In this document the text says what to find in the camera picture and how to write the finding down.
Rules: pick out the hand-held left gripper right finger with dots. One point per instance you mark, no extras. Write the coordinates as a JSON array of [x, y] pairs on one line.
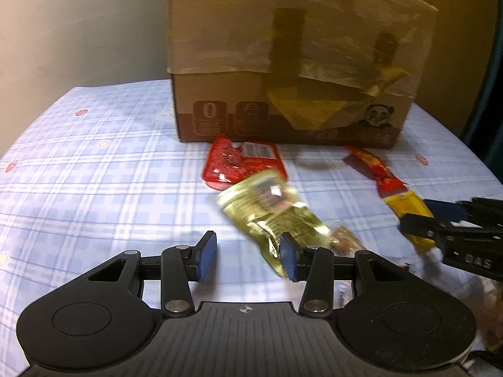
[[290, 260]]

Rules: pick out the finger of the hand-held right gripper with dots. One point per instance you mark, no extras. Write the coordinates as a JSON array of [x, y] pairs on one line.
[[422, 224], [446, 208]]

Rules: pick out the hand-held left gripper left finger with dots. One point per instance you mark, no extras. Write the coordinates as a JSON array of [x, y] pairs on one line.
[[207, 256]]

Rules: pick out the small yellow snack packet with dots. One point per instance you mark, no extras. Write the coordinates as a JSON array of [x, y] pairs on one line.
[[410, 206]]

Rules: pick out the gold foil snack packet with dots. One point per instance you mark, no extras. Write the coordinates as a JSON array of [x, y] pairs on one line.
[[271, 208]]

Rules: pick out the brown cardboard box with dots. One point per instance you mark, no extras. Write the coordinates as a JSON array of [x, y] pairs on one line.
[[298, 47]]

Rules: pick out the white wrapper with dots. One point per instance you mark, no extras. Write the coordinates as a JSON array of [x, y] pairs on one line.
[[430, 261]]

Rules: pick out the small brown snack piece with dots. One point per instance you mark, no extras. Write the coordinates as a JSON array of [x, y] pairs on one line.
[[347, 240]]

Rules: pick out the long red snack packet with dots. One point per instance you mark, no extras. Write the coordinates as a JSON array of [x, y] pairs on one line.
[[379, 167]]

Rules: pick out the red flat snack packet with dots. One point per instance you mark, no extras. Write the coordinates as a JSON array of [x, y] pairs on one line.
[[232, 161]]

